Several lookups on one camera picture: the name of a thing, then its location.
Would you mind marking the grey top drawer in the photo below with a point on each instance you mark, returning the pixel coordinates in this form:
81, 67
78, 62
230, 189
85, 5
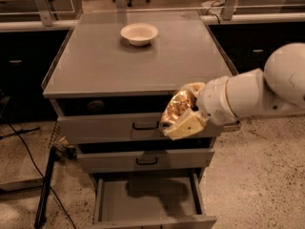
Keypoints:
125, 118

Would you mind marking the round object in drawer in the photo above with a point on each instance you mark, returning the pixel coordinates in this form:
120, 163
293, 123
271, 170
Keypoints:
95, 107

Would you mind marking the crushed orange soda can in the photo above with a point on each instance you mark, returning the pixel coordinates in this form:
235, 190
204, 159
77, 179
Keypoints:
176, 107

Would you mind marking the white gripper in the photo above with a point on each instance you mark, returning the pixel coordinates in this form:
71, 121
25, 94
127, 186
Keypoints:
213, 101

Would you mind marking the grey middle drawer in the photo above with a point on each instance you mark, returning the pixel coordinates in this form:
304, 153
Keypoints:
134, 156

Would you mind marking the grey bottom drawer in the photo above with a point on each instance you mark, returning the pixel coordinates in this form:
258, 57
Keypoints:
167, 199

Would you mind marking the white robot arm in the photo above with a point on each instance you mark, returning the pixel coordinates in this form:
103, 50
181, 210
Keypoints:
277, 89

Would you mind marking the white paper bowl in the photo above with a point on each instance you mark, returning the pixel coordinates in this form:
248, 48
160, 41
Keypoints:
139, 34

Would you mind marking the grey drawer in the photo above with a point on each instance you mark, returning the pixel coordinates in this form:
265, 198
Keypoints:
125, 118
167, 199
134, 156

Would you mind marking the black leaning bar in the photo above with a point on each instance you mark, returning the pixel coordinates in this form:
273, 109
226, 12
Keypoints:
42, 206

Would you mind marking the grey metal rail frame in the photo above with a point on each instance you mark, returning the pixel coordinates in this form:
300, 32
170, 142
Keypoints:
50, 13

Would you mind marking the grey drawer cabinet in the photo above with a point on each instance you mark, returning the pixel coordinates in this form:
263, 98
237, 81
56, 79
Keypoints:
98, 62

